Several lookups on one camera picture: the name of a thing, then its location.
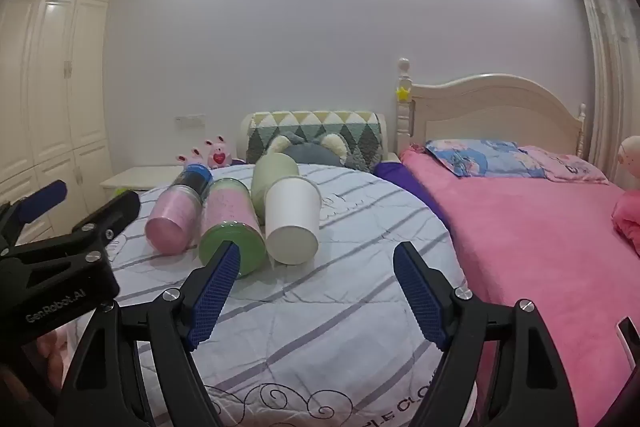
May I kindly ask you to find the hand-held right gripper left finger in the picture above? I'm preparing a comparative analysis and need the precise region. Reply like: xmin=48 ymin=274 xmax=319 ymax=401
xmin=52 ymin=241 xmax=242 ymax=427

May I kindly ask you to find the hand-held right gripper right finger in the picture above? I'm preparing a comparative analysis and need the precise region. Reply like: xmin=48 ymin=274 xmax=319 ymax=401
xmin=392 ymin=241 xmax=581 ymax=427

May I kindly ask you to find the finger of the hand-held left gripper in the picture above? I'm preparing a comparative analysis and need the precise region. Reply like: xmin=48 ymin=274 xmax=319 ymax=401
xmin=0 ymin=179 xmax=69 ymax=253
xmin=10 ymin=189 xmax=142 ymax=264

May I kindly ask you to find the white cup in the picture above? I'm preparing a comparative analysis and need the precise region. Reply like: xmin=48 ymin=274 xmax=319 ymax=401
xmin=264 ymin=177 xmax=321 ymax=266

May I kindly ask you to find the light green cup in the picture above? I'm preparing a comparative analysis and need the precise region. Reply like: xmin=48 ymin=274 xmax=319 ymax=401
xmin=251 ymin=153 xmax=301 ymax=220

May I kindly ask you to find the white nightstand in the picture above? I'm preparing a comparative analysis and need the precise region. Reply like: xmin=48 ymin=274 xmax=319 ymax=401
xmin=100 ymin=164 xmax=186 ymax=200

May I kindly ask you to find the pink tumbler with dark band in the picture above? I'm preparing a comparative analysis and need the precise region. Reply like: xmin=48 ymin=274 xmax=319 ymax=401
xmin=145 ymin=163 xmax=215 ymax=256

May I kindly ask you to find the pink tumbler with green lid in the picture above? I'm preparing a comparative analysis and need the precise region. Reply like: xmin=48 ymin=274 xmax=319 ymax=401
xmin=198 ymin=178 xmax=267 ymax=279

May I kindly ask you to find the white striped quilt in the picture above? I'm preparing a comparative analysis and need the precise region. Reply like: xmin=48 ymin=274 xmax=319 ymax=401
xmin=107 ymin=162 xmax=468 ymax=427

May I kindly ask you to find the pink blanket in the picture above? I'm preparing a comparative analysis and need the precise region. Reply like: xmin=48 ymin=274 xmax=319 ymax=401
xmin=400 ymin=147 xmax=640 ymax=427

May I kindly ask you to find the cream wardrobe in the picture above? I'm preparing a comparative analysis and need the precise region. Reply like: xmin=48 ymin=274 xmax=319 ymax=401
xmin=0 ymin=0 xmax=123 ymax=243

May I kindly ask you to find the pink rabbit plush toy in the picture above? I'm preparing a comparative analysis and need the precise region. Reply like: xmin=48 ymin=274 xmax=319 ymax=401
xmin=202 ymin=135 xmax=232 ymax=169

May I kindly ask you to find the purple cloth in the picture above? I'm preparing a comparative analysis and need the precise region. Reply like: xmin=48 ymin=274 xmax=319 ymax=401
xmin=374 ymin=159 xmax=406 ymax=182

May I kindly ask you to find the blue printed pillow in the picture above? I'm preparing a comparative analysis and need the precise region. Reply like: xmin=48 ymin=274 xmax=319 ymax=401
xmin=425 ymin=138 xmax=546 ymax=179

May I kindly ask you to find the grey plush toy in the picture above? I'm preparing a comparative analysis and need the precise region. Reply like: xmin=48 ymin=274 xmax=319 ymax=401
xmin=265 ymin=132 xmax=351 ymax=168

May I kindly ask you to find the triangle patterned knit cover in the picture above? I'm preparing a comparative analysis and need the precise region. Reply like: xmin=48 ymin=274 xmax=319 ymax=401
xmin=245 ymin=110 xmax=387 ymax=172

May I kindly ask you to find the pink printed pillow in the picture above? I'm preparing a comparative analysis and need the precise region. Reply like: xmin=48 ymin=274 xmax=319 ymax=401
xmin=520 ymin=146 xmax=608 ymax=184

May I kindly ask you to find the cream wooden headboard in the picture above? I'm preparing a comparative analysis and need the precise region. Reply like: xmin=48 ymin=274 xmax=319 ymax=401
xmin=395 ymin=57 xmax=588 ymax=160

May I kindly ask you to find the large pink plush toy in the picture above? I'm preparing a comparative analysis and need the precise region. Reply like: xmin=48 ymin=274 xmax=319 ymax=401
xmin=612 ymin=134 xmax=640 ymax=255

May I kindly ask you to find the cream curtain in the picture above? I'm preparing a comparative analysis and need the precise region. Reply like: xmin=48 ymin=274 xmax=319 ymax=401
xmin=572 ymin=0 xmax=640 ymax=188

